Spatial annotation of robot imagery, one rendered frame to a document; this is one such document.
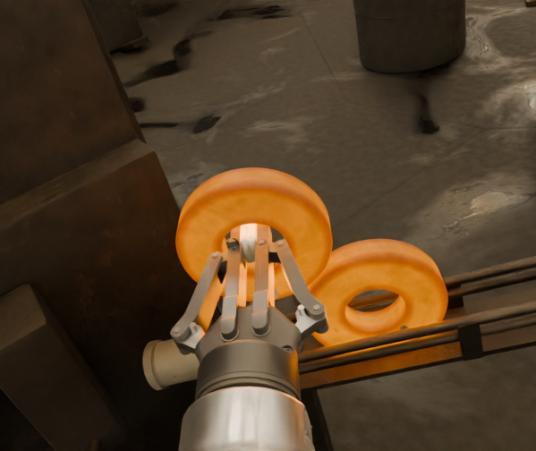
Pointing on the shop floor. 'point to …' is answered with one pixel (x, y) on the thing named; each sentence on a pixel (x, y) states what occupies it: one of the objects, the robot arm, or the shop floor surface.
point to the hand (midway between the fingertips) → (251, 227)
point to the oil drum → (409, 33)
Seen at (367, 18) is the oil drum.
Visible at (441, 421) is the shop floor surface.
